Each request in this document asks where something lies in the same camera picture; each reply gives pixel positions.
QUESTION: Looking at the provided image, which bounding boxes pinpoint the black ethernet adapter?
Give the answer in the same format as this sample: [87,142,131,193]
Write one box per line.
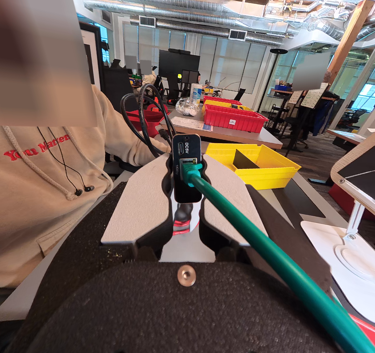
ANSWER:
[172,134,203,203]

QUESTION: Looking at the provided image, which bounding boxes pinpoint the black bin divider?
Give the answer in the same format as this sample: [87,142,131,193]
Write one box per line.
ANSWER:
[233,149,260,169]

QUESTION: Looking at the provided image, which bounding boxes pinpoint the wooden post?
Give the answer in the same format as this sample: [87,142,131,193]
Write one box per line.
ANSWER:
[324,0,375,85]

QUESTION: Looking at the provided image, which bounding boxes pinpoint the black floor lamp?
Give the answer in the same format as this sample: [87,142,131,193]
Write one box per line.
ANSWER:
[257,48,288,113]

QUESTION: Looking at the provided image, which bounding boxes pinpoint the clear plastic bag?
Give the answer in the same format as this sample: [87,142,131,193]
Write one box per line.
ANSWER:
[175,98,200,117]

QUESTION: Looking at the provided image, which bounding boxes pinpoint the grey work table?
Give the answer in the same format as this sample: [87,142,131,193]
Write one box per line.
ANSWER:
[160,107,284,150]

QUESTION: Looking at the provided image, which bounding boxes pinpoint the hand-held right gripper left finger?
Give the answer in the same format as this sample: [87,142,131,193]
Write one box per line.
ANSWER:
[100,153,176,261]

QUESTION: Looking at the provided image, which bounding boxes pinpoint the black television screen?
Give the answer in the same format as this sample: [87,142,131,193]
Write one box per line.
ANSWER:
[158,49,201,79]

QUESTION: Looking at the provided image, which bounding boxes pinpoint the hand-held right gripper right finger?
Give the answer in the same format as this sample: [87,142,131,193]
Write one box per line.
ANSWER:
[199,154,268,261]

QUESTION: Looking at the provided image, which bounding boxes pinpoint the black wired earphones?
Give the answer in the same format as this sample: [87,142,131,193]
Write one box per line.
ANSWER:
[37,126,96,197]

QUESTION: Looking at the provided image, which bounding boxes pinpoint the black framed marker poster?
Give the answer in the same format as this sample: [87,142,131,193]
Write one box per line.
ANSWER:
[79,21,104,91]

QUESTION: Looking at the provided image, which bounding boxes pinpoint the green ethernet cable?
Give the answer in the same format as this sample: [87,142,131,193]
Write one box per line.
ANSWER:
[179,162,375,353]

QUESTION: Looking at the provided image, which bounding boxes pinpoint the white tablet stand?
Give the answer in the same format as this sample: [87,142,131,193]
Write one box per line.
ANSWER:
[301,133,375,324]

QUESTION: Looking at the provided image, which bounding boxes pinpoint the wood-edged desk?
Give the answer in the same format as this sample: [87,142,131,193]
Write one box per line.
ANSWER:
[326,128,368,147]

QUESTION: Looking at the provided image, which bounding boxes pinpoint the yellow plastic bin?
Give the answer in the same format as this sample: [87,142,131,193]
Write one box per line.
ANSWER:
[205,143,302,190]
[202,99,254,116]

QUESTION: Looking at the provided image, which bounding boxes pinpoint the large red plastic bin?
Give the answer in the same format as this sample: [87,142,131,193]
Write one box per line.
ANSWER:
[204,104,269,134]

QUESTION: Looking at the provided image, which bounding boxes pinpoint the paper sheets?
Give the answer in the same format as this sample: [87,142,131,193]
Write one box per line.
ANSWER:
[170,116,214,131]

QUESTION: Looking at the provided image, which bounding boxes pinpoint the black ethernet cable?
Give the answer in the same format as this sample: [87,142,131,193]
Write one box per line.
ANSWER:
[120,84,178,159]

